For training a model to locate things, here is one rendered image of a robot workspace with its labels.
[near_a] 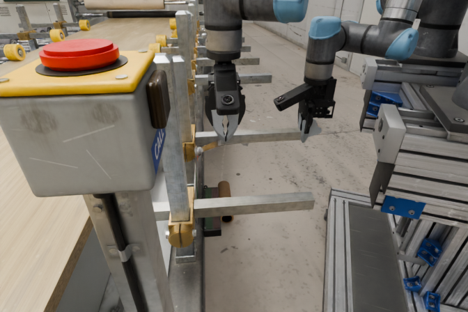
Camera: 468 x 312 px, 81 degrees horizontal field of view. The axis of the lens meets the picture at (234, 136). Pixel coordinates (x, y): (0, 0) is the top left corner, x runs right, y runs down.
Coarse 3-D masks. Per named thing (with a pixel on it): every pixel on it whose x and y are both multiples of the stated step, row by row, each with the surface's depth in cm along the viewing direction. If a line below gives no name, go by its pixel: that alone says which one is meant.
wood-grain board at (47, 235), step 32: (96, 32) 214; (128, 32) 214; (160, 32) 214; (0, 128) 76; (0, 160) 63; (0, 192) 53; (32, 192) 53; (0, 224) 46; (32, 224) 46; (64, 224) 46; (0, 256) 41; (32, 256) 41; (64, 256) 41; (0, 288) 37; (32, 288) 37; (64, 288) 39
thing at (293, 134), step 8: (280, 128) 85; (288, 128) 85; (296, 128) 85; (200, 136) 80; (208, 136) 80; (216, 136) 81; (232, 136) 81; (240, 136) 82; (248, 136) 82; (256, 136) 82; (264, 136) 82; (272, 136) 83; (280, 136) 83; (288, 136) 83; (296, 136) 84; (200, 144) 82
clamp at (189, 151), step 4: (192, 128) 83; (192, 132) 80; (192, 136) 78; (192, 140) 77; (184, 144) 75; (188, 144) 75; (192, 144) 75; (184, 148) 74; (188, 148) 74; (192, 148) 75; (184, 152) 74; (188, 152) 74; (192, 152) 74; (184, 156) 75; (188, 156) 75; (192, 156) 75; (188, 160) 76
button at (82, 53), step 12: (48, 48) 14; (60, 48) 14; (72, 48) 14; (84, 48) 14; (96, 48) 14; (108, 48) 15; (48, 60) 14; (60, 60) 14; (72, 60) 14; (84, 60) 14; (96, 60) 14; (108, 60) 15
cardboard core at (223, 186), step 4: (220, 184) 182; (224, 184) 181; (228, 184) 184; (220, 188) 179; (224, 188) 178; (228, 188) 180; (220, 192) 176; (224, 192) 174; (228, 192) 176; (220, 196) 173; (224, 196) 171; (228, 196) 172; (224, 216) 166; (228, 216) 166; (232, 216) 160; (224, 220) 163; (228, 220) 163; (232, 220) 162
